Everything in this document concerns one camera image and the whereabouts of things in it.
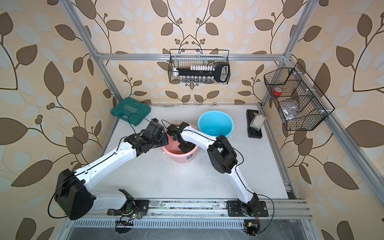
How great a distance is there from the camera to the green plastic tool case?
3.64 ft

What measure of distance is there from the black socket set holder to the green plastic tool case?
0.47 metres

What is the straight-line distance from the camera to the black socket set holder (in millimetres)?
822
